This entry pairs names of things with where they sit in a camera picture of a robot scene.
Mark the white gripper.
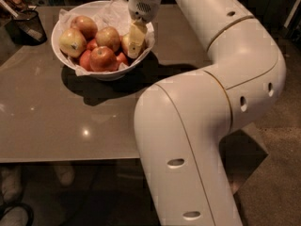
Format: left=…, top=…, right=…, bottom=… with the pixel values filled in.
left=128, top=0, right=161, bottom=58

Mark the yellow-red apple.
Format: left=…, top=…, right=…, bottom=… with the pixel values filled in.
left=120, top=34, right=146, bottom=59

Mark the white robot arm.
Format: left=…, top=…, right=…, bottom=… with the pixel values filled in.
left=129, top=0, right=286, bottom=226

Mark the small red apple front right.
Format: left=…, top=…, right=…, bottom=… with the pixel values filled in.
left=117, top=52, right=129, bottom=66

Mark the small red apple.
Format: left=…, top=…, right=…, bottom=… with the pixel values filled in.
left=117, top=52, right=129, bottom=66
left=87, top=39, right=98, bottom=51
left=79, top=50, right=92, bottom=72

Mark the red-yellow apple centre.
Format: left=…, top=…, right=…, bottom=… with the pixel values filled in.
left=95, top=26, right=121, bottom=52

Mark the red-yellow apple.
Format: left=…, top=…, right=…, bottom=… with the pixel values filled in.
left=71, top=15, right=98, bottom=40
left=95, top=26, right=121, bottom=52

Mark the red apple front centre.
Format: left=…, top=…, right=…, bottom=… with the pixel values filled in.
left=90, top=46, right=119, bottom=72

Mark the small red apple middle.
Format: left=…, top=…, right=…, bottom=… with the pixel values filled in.
left=87, top=39, right=98, bottom=51

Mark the red-yellow apple back left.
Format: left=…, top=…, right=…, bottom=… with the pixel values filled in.
left=71, top=15, right=98, bottom=40

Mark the small red apple front left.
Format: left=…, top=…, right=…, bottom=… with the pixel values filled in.
left=79, top=50, right=92, bottom=72

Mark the yellow-green apple with sticker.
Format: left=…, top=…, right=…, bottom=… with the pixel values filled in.
left=58, top=28, right=87, bottom=58

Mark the white ceramic bowl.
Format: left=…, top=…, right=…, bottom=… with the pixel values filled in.
left=51, top=0, right=156, bottom=82

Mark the white ruler in cup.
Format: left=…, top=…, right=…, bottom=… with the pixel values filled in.
left=0, top=0, right=42, bottom=40

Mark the black mesh pen cup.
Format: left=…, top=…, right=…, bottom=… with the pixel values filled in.
left=6, top=10, right=47, bottom=46

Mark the white shoe under table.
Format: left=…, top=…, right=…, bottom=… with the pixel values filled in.
left=1, top=167, right=23, bottom=203

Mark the black round base ring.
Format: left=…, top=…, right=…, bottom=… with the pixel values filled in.
left=0, top=202, right=35, bottom=226

